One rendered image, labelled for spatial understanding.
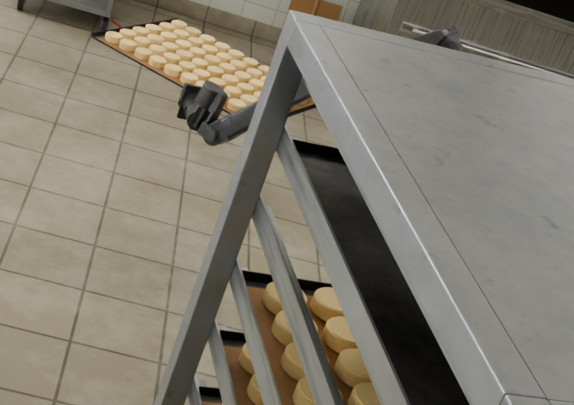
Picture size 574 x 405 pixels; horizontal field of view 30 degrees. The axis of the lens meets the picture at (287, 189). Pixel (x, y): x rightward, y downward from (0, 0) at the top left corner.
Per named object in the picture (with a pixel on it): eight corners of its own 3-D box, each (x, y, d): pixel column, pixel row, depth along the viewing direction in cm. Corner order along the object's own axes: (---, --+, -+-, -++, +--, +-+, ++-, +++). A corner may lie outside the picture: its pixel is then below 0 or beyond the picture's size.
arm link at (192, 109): (184, 127, 279) (202, 136, 281) (196, 106, 276) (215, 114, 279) (180, 115, 285) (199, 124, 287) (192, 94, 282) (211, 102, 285)
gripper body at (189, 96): (175, 114, 291) (178, 127, 285) (185, 81, 287) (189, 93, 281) (198, 119, 293) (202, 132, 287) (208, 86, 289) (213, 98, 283)
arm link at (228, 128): (344, 78, 258) (359, 75, 268) (334, 56, 258) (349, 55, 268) (204, 150, 276) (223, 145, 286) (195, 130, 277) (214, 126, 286)
